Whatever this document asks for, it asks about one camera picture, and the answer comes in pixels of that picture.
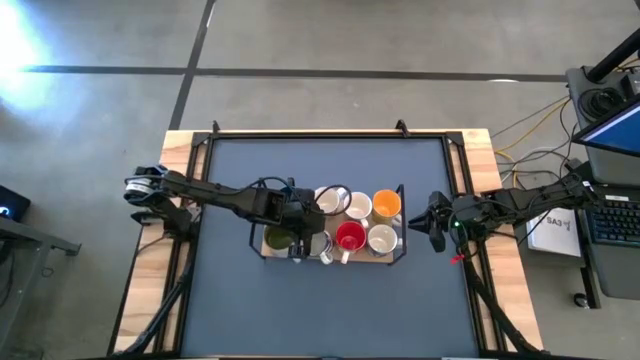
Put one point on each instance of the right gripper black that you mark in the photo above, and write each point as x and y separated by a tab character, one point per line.
450	212

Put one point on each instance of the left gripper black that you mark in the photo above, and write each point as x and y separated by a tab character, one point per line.
300	217

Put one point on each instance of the white mug green interior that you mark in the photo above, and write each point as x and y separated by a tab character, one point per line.
276	239

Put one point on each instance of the white mug blue flower print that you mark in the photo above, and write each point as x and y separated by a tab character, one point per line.
382	241

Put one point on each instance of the white and red mug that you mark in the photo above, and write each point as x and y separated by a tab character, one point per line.
351	237

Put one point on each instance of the orange mug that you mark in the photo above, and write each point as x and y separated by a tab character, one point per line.
386	204

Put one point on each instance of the white mug red checked pattern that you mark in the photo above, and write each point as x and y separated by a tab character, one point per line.
327	201

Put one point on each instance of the plain white mug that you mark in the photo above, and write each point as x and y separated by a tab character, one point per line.
359	206

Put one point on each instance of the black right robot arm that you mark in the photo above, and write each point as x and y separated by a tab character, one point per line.
530	202

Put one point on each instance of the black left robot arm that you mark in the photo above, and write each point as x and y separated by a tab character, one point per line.
210	192

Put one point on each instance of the blue-grey table mat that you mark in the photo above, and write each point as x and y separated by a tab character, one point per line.
325	310

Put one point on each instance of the black table clamp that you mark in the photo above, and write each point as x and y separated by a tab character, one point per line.
216	126
401	126

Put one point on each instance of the white paper sheet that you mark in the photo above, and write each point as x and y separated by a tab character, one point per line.
555	235

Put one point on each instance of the black caster wheel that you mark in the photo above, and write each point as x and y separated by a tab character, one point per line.
580	300

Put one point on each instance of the grey laptop lit keyboard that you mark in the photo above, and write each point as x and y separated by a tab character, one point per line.
615	225

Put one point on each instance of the open laptop blue screen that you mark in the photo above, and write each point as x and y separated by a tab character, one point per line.
617	132

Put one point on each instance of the grey metal stand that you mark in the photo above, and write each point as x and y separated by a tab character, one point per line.
30	240

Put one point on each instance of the black device with screen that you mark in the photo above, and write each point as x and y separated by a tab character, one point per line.
12	202

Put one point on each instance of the wooden shelf rack black frame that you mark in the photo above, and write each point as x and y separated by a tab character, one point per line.
372	258

